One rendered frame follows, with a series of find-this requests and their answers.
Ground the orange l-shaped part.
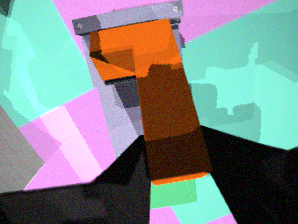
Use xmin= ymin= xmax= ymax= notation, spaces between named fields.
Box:
xmin=89 ymin=18 xmax=213 ymax=186

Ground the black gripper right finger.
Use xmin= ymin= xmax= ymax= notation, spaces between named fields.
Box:
xmin=201 ymin=125 xmax=298 ymax=224

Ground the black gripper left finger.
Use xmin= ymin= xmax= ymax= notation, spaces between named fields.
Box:
xmin=0 ymin=135 xmax=151 ymax=224

